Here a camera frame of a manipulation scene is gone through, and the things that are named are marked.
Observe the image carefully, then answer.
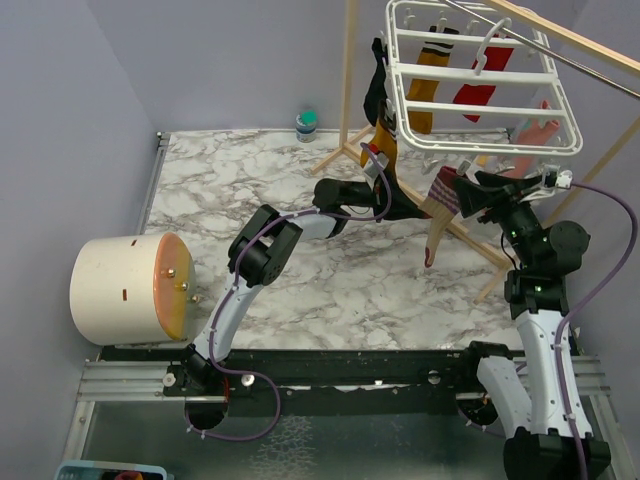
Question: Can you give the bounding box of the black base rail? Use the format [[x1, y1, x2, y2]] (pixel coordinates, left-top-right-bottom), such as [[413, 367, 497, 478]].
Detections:
[[101, 347, 497, 425]]

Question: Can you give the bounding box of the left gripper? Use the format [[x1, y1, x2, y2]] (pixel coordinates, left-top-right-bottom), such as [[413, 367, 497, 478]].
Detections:
[[344, 168, 422, 222]]

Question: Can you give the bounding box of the maroon beige striped sock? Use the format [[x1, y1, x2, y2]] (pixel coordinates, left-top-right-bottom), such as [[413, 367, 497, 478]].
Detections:
[[419, 166, 460, 268]]

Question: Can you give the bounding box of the black sock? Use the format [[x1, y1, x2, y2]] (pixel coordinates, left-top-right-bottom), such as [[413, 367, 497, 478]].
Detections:
[[363, 37, 388, 127]]

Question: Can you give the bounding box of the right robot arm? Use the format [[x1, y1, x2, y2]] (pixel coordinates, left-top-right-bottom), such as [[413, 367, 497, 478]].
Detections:
[[453, 170, 611, 479]]

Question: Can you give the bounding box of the mustard striped sock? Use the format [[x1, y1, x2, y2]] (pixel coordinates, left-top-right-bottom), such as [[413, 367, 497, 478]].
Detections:
[[360, 113, 398, 199]]

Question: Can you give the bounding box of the blue bin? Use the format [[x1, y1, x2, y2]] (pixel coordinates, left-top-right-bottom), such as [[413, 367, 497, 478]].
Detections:
[[54, 460, 175, 480]]

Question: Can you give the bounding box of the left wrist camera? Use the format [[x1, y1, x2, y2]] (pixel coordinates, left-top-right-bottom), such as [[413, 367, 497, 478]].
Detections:
[[361, 143, 389, 188]]

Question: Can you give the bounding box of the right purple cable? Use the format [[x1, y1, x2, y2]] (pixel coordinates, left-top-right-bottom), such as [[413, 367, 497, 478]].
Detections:
[[452, 182, 639, 480]]

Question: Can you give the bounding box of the red sock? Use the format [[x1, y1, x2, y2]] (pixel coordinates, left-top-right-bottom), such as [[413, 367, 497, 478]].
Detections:
[[452, 35, 516, 122]]

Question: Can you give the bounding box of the white plastic sock hanger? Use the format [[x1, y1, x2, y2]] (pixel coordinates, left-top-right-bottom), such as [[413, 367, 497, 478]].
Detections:
[[385, 1, 583, 158]]

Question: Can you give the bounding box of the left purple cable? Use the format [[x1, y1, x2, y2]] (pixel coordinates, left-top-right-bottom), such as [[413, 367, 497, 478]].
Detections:
[[187, 143, 394, 442]]

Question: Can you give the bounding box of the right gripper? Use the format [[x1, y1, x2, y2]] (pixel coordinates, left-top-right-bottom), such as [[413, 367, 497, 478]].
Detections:
[[454, 169, 545, 268]]

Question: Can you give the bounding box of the teal lidded jar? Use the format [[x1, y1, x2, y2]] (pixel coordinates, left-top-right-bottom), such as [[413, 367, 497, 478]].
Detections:
[[295, 109, 317, 143]]

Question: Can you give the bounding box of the purple cable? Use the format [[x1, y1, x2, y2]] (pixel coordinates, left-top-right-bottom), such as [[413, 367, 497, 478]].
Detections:
[[452, 182, 639, 480], [187, 143, 394, 442]]

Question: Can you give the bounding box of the cream cylindrical container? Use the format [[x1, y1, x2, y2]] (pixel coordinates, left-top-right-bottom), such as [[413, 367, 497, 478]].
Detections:
[[69, 232, 198, 346]]

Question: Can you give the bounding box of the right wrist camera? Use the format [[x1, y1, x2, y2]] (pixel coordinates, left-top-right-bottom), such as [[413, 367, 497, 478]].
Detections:
[[539, 166, 573, 191]]

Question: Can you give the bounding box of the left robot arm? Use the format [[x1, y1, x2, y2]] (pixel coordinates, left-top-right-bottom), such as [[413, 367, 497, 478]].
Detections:
[[183, 174, 428, 395]]

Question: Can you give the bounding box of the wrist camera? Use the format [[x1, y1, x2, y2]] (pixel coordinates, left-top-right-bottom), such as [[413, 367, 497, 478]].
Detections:
[[361, 143, 389, 188], [539, 166, 573, 191]]

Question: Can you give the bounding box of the wooden clothes rack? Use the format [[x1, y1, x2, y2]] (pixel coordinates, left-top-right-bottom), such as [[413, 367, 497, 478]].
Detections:
[[309, 0, 640, 304]]

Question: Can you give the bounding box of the pink sock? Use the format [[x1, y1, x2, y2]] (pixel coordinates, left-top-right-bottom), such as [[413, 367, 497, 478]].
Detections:
[[506, 118, 561, 178]]

